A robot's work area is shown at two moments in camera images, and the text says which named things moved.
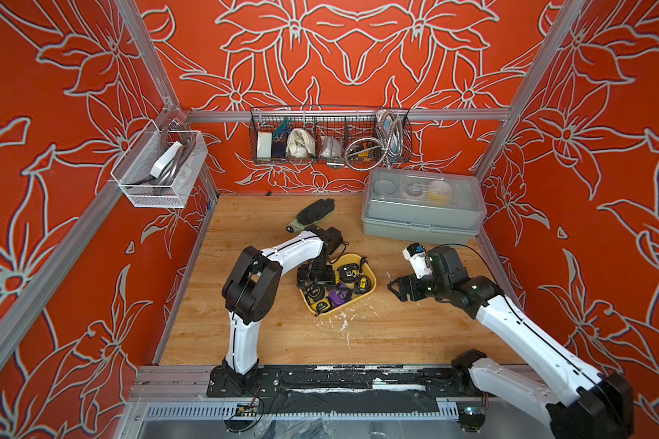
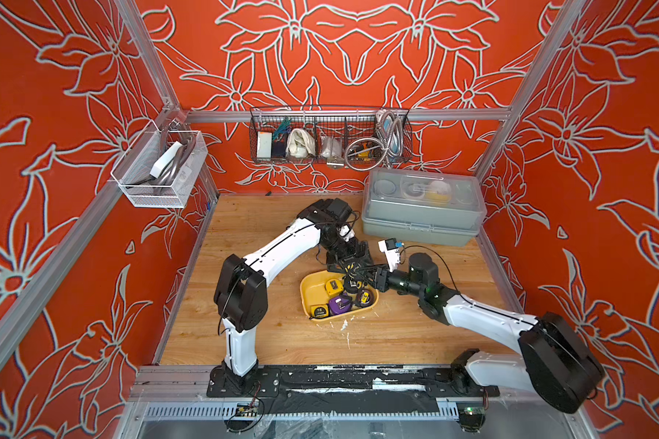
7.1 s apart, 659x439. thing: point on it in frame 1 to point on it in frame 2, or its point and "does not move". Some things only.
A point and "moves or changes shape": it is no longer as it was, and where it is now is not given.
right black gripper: (411, 281) to (383, 278)
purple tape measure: (340, 295) moves or changes shape
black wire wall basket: (330, 134) does not move
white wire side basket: (159, 168) does not move
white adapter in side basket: (165, 159) does not move
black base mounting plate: (361, 380) does not move
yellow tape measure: (362, 283) to (333, 286)
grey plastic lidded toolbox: (423, 207) does not move
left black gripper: (304, 278) to (352, 255)
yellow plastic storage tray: (351, 279) moves or changes shape
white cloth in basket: (299, 144) does not move
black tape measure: (349, 272) moves or changes shape
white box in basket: (264, 144) does not move
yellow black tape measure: (320, 305) moves or changes shape
